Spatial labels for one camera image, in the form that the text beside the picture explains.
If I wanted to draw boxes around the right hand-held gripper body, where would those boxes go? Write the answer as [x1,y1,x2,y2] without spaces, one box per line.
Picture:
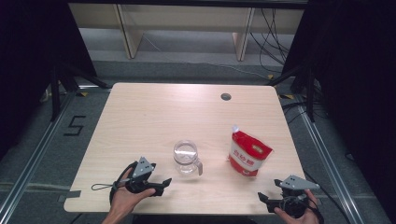
[268,175,321,218]

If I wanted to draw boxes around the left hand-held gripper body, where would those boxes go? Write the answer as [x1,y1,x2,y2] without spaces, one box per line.
[123,156,164,197]

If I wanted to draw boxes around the clear glass jar with lid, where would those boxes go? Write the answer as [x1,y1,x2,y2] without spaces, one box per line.
[173,139,205,177]

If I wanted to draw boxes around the red and white sugar bag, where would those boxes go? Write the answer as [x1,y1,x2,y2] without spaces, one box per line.
[228,124,275,177]

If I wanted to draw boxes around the person's right hand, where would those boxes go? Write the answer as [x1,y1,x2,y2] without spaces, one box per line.
[274,189,322,224]

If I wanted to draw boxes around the person's left hand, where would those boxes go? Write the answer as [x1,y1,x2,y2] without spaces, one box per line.
[109,168,157,220]

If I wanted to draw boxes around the grey tape strip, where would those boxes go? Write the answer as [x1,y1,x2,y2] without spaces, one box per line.
[57,189,82,203]

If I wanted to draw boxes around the black metal stand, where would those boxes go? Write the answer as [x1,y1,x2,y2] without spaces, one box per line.
[266,63,318,123]
[49,61,112,123]

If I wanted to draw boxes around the black curtain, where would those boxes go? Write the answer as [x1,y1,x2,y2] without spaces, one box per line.
[0,0,98,161]
[280,0,396,224]

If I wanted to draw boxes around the beige wooden shelf unit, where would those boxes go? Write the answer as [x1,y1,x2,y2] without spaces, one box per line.
[68,3,304,62]

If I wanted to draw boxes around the black wrist strap with cord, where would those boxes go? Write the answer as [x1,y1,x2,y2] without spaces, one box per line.
[91,161,138,205]

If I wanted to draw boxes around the thin black floor cable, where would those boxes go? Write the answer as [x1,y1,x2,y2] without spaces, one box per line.
[303,170,353,224]

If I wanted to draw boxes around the silver metal floor rail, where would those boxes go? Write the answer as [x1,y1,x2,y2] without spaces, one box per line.
[294,102,366,224]
[0,89,78,217]

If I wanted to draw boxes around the black cables beside stand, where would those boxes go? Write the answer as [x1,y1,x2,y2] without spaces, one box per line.
[281,101,313,125]

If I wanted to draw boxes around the thin white floor cable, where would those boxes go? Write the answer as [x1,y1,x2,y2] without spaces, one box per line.
[142,34,271,79]

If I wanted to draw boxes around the bundle of black hanging cables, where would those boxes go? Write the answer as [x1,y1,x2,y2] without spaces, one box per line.
[249,7,292,75]

